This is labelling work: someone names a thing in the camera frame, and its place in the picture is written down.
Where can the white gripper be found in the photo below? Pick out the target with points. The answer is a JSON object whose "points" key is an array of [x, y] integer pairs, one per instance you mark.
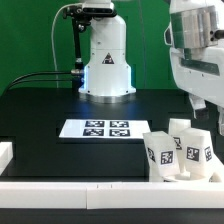
{"points": [[203, 85]]}

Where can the white round stool seat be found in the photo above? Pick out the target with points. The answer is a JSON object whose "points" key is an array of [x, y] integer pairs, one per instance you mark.
{"points": [[217, 176]]}

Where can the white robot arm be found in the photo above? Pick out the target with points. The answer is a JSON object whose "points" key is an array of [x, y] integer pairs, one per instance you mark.
{"points": [[195, 35]]}

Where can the white marker sheet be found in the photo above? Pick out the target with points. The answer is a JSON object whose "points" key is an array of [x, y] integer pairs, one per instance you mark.
{"points": [[104, 129]]}

